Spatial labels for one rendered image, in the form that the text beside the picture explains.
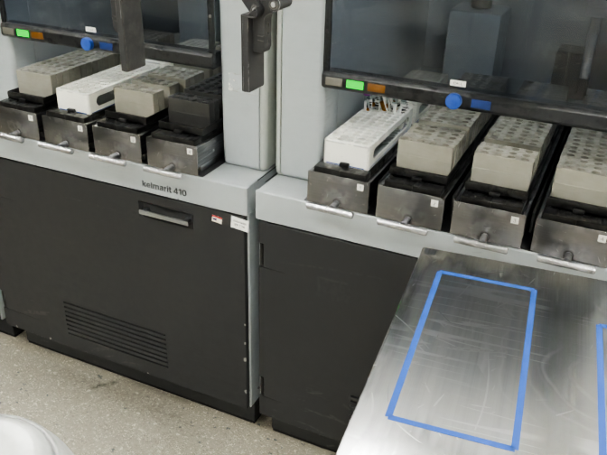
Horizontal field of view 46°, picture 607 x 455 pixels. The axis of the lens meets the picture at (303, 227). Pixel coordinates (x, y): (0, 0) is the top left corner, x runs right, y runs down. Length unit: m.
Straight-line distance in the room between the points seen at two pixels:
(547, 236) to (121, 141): 0.96
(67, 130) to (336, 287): 0.75
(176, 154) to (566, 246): 0.84
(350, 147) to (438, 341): 0.60
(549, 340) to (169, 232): 1.00
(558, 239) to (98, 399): 1.35
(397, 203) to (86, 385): 1.16
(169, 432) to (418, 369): 1.20
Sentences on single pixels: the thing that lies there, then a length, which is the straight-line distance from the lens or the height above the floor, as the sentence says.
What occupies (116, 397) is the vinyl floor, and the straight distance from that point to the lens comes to 2.15.
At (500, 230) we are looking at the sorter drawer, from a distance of 1.39.
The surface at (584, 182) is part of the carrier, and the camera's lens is 1.41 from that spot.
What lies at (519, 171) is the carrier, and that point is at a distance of 1.41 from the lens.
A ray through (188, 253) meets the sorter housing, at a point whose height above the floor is 0.53.
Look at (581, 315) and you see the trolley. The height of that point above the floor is 0.82.
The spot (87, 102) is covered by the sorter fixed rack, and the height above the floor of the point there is 0.85.
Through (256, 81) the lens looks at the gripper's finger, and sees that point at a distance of 0.67.
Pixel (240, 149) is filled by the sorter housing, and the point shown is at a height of 0.78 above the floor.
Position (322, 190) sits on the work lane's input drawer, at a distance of 1.47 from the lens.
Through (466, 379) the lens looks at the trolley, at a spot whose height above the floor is 0.82.
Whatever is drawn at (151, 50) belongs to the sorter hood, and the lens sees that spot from 1.66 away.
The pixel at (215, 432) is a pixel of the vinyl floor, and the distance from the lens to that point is 2.00.
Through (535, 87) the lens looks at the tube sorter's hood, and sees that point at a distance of 1.36.
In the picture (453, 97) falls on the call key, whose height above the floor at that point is 0.99.
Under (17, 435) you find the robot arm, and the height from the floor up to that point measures 0.97.
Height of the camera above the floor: 1.39
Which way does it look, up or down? 28 degrees down
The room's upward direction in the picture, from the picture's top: 2 degrees clockwise
